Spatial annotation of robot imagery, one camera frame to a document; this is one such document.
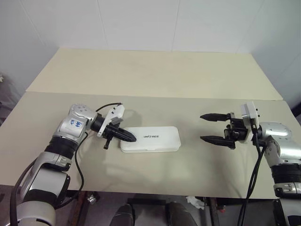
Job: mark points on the crumpled white paper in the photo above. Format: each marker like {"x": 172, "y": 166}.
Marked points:
{"x": 195, "y": 202}

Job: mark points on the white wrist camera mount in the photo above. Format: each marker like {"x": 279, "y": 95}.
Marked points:
{"x": 116, "y": 111}
{"x": 249, "y": 110}

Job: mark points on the white rectangular case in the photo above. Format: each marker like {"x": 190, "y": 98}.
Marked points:
{"x": 155, "y": 140}

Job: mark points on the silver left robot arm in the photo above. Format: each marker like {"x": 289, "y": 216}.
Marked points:
{"x": 68, "y": 127}

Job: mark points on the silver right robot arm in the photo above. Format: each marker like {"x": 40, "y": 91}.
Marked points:
{"x": 282, "y": 146}

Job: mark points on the white label with blue writing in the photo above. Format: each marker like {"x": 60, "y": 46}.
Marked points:
{"x": 75, "y": 123}

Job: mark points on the dark rounded shape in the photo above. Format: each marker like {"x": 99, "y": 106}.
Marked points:
{"x": 124, "y": 215}
{"x": 181, "y": 215}

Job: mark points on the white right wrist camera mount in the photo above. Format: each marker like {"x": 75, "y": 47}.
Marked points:
{"x": 249, "y": 110}

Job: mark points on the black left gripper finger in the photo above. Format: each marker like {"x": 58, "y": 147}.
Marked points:
{"x": 125, "y": 133}
{"x": 125, "y": 138}

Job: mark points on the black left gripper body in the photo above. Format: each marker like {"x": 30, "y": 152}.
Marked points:
{"x": 111, "y": 133}

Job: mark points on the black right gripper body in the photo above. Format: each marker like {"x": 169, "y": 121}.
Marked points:
{"x": 238, "y": 131}

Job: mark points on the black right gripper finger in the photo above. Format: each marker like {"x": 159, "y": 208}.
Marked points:
{"x": 216, "y": 140}
{"x": 215, "y": 117}

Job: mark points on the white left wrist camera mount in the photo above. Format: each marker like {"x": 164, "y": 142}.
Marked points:
{"x": 116, "y": 111}

